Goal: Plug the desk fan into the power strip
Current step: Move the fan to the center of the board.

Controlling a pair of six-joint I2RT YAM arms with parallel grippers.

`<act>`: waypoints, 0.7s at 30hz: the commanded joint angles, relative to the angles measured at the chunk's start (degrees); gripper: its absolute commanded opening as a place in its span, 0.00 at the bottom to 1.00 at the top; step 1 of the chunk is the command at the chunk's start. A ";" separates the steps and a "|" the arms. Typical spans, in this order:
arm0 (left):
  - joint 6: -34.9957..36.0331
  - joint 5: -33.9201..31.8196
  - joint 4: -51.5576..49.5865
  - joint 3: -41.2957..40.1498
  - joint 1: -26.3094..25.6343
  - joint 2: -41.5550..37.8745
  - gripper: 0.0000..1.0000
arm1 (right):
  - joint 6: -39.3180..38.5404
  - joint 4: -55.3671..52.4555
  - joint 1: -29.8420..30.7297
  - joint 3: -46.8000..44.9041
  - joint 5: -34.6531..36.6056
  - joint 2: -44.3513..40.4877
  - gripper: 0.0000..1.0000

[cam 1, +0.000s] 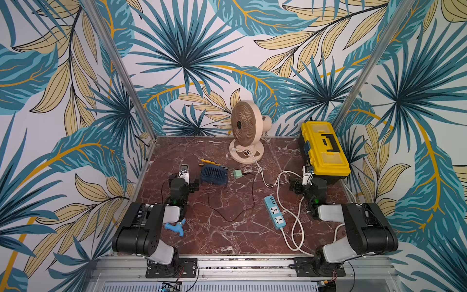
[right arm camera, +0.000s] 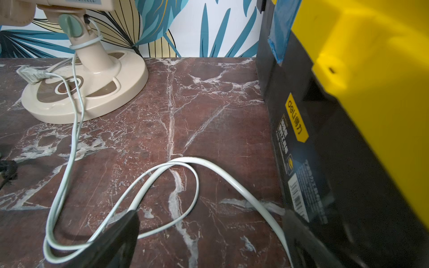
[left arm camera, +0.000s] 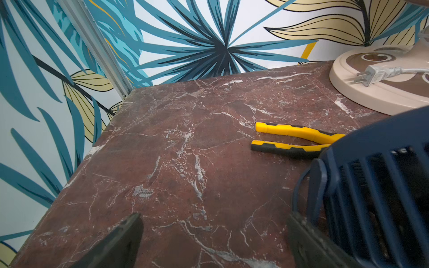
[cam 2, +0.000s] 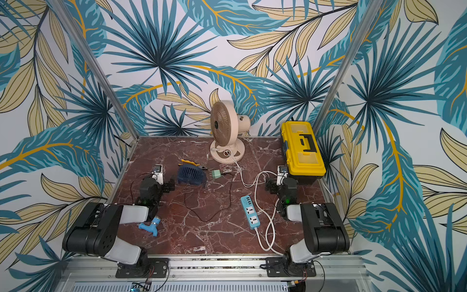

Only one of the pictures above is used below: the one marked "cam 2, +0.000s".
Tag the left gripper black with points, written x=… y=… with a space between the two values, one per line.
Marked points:
x=166 y=184

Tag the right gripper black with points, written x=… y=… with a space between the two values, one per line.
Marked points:
x=273 y=184

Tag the blue power strip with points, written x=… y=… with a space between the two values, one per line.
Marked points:
x=250 y=212

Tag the green USB charger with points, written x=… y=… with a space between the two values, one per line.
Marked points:
x=215 y=174

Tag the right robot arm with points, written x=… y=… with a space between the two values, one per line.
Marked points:
x=323 y=229

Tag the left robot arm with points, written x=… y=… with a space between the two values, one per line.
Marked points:
x=94 y=232

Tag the small navy blue fan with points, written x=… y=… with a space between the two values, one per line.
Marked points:
x=190 y=174

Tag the beige desk fan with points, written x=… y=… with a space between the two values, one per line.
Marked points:
x=226 y=125

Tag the yellow black pliers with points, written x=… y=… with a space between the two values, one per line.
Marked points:
x=184 y=161

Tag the yellow black toolbox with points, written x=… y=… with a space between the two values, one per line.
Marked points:
x=301 y=152

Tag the light blue pipe fitting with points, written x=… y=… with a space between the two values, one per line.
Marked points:
x=152 y=227

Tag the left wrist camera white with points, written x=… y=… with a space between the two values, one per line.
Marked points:
x=157 y=174

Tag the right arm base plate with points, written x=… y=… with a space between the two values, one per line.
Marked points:
x=280 y=267

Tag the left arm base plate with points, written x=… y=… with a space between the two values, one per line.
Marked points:
x=148 y=268

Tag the aluminium front rail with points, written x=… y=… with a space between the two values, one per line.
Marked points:
x=219 y=273

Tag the right aluminium frame post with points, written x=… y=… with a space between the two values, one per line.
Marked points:
x=353 y=48

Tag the aluminium frame post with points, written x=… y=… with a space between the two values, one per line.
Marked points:
x=72 y=28
x=353 y=48

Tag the left aluminium frame post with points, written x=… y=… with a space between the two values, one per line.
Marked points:
x=72 y=28

